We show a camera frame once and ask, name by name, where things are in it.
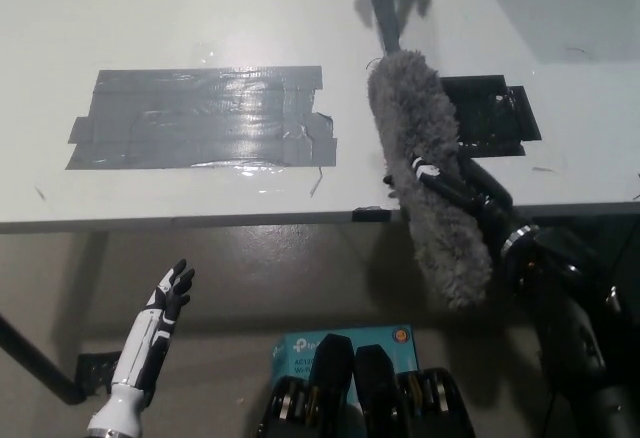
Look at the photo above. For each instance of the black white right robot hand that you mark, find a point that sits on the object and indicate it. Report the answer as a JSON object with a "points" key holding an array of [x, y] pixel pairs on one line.
{"points": [[482, 193]]}

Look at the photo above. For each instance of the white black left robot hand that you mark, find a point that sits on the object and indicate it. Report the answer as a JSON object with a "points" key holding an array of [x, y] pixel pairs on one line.
{"points": [[142, 343]]}

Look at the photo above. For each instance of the grey fluffy duster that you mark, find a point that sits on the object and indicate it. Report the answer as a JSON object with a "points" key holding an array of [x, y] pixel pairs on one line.
{"points": [[425, 123]]}

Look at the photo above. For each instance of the black tape patch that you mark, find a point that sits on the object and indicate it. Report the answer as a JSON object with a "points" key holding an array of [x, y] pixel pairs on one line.
{"points": [[485, 113]]}

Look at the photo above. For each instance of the black table leg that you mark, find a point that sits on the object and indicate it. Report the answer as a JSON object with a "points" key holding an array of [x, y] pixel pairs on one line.
{"points": [[37, 358]]}

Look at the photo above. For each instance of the teal router box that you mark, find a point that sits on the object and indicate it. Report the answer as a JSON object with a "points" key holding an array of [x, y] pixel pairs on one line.
{"points": [[300, 353]]}

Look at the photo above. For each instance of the grey duct tape patch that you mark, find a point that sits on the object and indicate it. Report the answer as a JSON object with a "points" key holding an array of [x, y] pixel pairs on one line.
{"points": [[200, 120]]}

